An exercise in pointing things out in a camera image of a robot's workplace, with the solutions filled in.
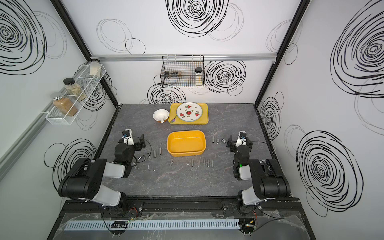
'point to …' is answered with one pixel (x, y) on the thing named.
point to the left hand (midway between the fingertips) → (134, 135)
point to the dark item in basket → (171, 74)
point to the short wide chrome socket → (218, 140)
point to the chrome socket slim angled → (199, 163)
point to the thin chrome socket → (171, 162)
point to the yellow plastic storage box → (188, 142)
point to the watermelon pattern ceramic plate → (189, 111)
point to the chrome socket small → (148, 154)
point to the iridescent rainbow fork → (173, 120)
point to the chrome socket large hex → (223, 140)
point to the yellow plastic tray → (203, 120)
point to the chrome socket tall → (160, 150)
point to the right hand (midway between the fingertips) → (241, 137)
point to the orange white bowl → (161, 115)
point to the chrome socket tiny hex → (139, 158)
